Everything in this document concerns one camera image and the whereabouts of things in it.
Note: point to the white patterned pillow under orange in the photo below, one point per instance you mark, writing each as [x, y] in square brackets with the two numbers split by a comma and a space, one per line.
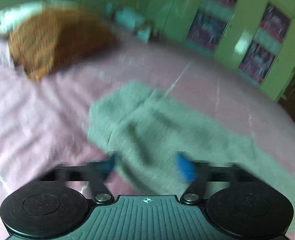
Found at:
[11, 17]

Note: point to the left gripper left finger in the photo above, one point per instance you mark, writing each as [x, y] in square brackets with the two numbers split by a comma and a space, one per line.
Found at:
[97, 172]

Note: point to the grey-green pants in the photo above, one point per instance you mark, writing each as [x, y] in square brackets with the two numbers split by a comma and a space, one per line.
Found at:
[147, 129]

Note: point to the upper right poster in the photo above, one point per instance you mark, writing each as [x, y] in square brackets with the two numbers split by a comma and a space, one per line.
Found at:
[275, 22]

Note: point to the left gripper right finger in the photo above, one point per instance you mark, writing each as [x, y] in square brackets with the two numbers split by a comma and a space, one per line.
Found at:
[196, 174]

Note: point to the lower left poster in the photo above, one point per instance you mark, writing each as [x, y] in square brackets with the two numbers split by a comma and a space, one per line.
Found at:
[206, 31]

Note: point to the lower right poster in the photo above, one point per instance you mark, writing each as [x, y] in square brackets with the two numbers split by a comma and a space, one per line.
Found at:
[256, 62]

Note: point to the orange striped pillow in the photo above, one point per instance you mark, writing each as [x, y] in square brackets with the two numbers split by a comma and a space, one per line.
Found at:
[45, 42]

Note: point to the pink grid bedsheet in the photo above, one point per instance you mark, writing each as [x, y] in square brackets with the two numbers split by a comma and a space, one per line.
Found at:
[45, 123]

